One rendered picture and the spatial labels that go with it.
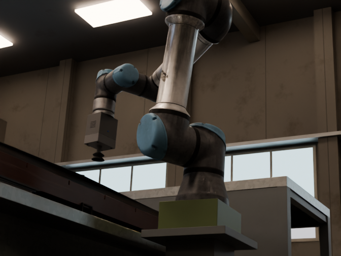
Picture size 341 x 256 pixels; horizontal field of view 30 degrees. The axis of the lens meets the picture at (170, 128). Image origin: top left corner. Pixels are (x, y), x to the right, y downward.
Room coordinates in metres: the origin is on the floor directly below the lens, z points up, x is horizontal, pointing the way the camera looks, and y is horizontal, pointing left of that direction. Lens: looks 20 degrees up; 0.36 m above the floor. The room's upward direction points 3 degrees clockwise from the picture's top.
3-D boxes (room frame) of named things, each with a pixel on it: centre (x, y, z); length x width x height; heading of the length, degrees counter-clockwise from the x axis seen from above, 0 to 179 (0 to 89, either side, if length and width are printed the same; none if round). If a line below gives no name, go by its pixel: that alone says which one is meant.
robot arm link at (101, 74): (2.01, 0.22, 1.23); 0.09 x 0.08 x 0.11; 34
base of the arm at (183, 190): (1.74, -0.10, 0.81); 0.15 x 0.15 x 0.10
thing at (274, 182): (2.95, -0.04, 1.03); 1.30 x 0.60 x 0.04; 60
